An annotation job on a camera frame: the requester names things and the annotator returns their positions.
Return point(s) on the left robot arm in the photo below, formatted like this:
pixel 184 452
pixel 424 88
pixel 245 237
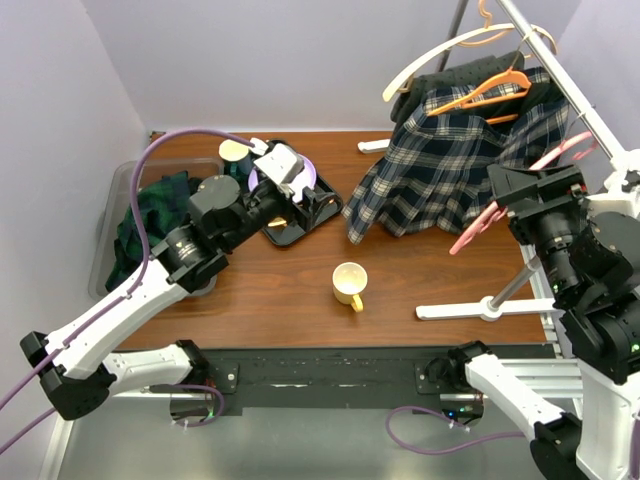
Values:
pixel 77 366

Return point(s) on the green plaid skirt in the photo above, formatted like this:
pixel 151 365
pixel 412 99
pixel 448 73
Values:
pixel 163 207

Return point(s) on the dark teal cup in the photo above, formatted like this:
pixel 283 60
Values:
pixel 236 158

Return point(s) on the orange hanger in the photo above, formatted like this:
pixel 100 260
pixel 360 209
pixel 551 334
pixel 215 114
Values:
pixel 476 98

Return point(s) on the black tray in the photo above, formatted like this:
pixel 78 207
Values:
pixel 293 232

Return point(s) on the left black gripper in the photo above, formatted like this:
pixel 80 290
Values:
pixel 286 199

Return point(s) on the clothes rack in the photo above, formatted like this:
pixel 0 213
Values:
pixel 621 195

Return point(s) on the pink hanger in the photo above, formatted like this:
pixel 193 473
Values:
pixel 492 213

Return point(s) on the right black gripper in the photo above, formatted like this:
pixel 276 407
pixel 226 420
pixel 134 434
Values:
pixel 557 186

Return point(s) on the navy white plaid skirt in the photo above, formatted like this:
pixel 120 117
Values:
pixel 434 172

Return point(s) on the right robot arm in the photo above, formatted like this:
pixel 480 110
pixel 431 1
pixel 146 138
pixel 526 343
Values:
pixel 589 251

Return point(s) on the gold knife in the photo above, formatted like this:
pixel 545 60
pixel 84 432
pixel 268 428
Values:
pixel 278 223

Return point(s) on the tan thin hanger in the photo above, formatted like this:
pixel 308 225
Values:
pixel 489 35

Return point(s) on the yellow mug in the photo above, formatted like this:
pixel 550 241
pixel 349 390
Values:
pixel 349 280

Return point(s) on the purple plate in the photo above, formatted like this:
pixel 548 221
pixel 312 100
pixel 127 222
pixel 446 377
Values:
pixel 310 172

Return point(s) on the clear plastic bin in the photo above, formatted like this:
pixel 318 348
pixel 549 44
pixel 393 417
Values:
pixel 118 203

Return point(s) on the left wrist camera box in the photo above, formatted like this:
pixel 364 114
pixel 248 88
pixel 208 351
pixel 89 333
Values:
pixel 283 166

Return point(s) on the white wooden hanger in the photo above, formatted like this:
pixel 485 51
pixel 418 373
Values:
pixel 399 81

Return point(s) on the dark dotted garment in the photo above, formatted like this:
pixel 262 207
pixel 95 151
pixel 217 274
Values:
pixel 471 73

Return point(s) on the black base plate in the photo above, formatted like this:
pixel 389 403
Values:
pixel 336 378

